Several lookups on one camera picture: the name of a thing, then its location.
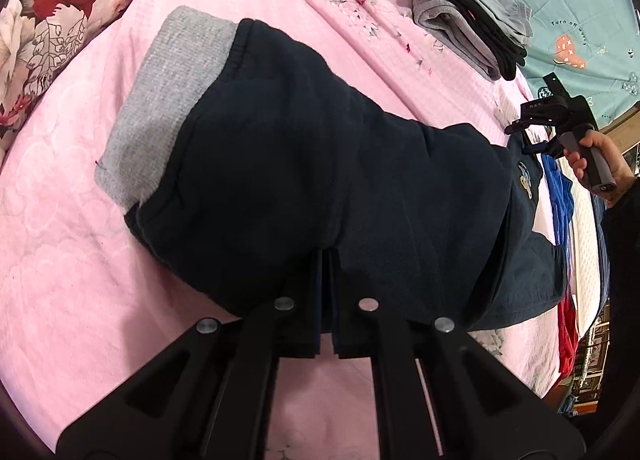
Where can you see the person's right forearm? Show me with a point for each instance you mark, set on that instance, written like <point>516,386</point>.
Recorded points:
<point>622,315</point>

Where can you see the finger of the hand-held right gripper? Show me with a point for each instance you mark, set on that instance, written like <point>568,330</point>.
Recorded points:
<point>542,147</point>
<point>525,124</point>

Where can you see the pink floral bed sheet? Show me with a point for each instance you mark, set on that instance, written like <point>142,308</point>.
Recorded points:
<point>90,250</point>

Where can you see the navy sweatshirt with grey cuff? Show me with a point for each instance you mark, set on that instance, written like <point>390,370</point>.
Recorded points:
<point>310,164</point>

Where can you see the red garment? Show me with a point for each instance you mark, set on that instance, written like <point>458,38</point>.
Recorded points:
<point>569,335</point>

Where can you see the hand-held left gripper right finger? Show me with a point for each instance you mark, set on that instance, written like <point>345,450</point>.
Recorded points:
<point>334,290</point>

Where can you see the folded light grey pants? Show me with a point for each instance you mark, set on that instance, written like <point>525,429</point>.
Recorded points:
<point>450,29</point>

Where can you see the blue garment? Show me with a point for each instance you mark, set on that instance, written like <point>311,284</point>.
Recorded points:
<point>557,195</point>

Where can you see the teal printed blanket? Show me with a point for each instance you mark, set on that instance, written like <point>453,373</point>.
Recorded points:
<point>575,9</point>

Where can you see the person's right hand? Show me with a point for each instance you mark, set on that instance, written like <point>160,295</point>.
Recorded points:
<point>612,159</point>

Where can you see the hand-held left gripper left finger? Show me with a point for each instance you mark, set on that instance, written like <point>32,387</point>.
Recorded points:
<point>314,290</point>

